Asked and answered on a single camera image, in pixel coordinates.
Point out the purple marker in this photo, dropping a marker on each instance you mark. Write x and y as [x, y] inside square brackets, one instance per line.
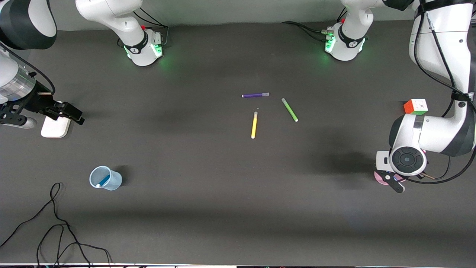
[254, 95]

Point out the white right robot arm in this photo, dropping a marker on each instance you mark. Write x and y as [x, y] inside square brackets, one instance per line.
[111, 11]

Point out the light blue cup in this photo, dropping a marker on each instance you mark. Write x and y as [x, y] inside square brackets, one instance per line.
[113, 182]

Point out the white stand with flat base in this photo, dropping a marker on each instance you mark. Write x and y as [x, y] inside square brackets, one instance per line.
[55, 130]

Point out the blue marker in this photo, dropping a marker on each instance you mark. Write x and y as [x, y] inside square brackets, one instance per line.
[105, 179]

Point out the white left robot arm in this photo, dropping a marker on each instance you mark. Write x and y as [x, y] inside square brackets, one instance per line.
[438, 37]

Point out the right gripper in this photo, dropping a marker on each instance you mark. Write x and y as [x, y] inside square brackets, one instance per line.
[38, 102]

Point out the green marker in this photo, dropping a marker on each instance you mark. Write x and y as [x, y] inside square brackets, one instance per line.
[289, 109]

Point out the pink cup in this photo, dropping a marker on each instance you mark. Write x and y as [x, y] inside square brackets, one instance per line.
[381, 178]

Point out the yellow marker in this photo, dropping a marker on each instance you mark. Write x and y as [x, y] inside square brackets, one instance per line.
[254, 124]

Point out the Rubik's cube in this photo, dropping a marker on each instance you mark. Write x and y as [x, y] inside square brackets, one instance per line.
[415, 107]

